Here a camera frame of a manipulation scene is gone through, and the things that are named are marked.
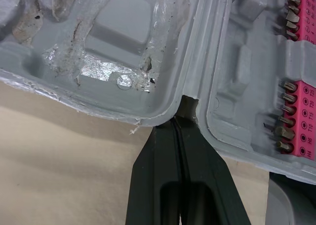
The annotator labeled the grey plastic tool case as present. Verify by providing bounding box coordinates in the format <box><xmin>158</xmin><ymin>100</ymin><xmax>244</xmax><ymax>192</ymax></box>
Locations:
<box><xmin>0</xmin><ymin>0</ymin><xmax>316</xmax><ymax>184</ymax></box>

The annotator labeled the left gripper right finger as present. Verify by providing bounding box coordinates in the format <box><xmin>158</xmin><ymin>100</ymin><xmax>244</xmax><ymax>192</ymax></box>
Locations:
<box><xmin>177</xmin><ymin>96</ymin><xmax>250</xmax><ymax>225</ymax></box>

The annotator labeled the pink screwdriver bit holder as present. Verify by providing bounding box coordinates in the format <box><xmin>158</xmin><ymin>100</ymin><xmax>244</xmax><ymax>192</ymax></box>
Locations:
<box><xmin>285</xmin><ymin>0</ymin><xmax>316</xmax><ymax>42</ymax></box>
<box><xmin>278</xmin><ymin>80</ymin><xmax>316</xmax><ymax>159</ymax></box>

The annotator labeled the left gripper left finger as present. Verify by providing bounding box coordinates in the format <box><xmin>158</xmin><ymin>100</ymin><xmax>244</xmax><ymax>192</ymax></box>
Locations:
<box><xmin>124</xmin><ymin>116</ymin><xmax>185</xmax><ymax>225</ymax></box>

